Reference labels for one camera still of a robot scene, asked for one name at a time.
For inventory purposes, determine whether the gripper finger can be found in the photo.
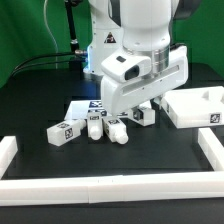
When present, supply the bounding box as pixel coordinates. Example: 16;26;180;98
132;107;141;121
153;96;163;109

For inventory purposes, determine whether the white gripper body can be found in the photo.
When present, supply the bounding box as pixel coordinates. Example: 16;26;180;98
101;45;188;115

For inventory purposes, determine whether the white square tabletop part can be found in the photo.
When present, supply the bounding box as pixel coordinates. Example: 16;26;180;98
161;86;224;128

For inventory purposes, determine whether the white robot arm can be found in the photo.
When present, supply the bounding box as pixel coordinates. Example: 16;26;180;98
84;0;202;115

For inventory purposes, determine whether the white sheet with tags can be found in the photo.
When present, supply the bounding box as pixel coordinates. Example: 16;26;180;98
63;99;134;121

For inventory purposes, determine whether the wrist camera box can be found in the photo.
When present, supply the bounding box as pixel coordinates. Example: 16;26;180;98
102;54;152;83

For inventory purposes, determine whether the black camera stand pole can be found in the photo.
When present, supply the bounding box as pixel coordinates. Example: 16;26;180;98
64;0;83;71

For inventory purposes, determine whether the white right fence wall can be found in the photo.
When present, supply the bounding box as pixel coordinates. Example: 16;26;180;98
198;128;224;172

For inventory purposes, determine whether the white fence wall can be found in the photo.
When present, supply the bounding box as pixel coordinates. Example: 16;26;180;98
198;128;224;172
0;136;18;179
0;171;224;206

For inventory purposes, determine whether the black cable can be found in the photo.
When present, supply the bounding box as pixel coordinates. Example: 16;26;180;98
11;51;86;76

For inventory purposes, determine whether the white thin cable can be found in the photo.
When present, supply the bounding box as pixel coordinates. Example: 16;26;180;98
43;0;60;70

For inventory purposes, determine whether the white left fence wall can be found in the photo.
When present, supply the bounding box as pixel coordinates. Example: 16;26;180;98
0;136;18;179

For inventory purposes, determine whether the white front fence wall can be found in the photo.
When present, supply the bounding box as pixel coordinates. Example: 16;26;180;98
0;171;224;206

